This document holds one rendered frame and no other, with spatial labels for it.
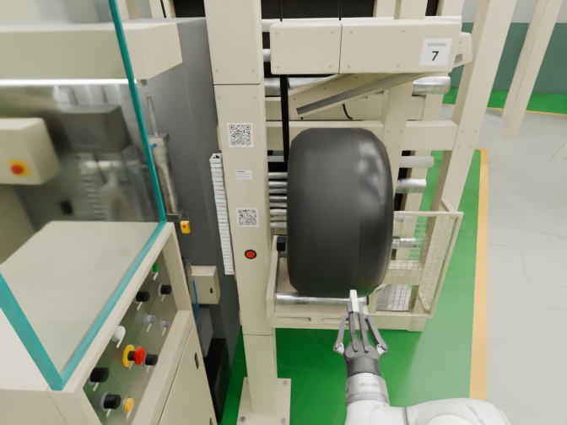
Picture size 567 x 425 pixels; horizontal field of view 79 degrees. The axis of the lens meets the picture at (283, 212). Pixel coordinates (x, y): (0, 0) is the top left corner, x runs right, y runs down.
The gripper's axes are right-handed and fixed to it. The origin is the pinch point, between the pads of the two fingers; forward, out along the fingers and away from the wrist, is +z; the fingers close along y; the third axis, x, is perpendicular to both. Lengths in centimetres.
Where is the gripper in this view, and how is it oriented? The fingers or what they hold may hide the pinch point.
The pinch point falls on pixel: (353, 303)
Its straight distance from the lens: 97.2
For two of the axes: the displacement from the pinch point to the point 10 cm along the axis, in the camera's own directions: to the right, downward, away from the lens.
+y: -10.0, -0.1, 0.5
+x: 0.3, 7.8, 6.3
